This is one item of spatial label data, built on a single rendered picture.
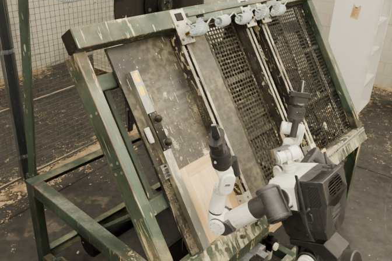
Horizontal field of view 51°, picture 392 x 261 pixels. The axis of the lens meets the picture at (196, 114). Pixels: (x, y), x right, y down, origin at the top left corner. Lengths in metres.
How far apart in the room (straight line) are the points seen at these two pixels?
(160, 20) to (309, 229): 1.25
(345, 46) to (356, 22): 0.34
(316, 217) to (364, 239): 2.01
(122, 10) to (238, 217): 1.46
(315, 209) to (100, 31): 1.23
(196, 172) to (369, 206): 2.43
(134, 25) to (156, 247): 1.05
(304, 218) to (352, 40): 4.17
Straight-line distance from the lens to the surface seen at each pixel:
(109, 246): 2.35
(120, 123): 2.04
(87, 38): 1.92
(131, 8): 2.70
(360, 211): 4.18
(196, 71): 2.27
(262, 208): 1.80
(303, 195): 1.87
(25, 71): 2.46
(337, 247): 2.04
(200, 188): 2.18
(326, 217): 1.87
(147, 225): 1.93
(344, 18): 5.83
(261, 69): 2.70
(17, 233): 3.79
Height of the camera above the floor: 2.39
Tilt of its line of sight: 26 degrees down
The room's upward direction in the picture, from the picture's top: 2 degrees clockwise
